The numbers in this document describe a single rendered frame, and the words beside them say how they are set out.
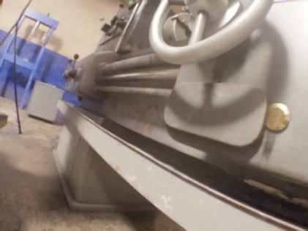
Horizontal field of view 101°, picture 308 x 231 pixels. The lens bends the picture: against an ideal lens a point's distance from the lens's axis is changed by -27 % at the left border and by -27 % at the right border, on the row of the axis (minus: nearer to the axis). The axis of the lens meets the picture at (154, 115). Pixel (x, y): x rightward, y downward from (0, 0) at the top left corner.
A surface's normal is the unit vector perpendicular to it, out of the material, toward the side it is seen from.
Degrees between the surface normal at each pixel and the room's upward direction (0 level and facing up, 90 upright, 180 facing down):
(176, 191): 90
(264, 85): 90
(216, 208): 90
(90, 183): 90
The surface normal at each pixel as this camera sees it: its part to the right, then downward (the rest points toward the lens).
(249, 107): -0.73, -0.29
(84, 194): 0.60, 0.15
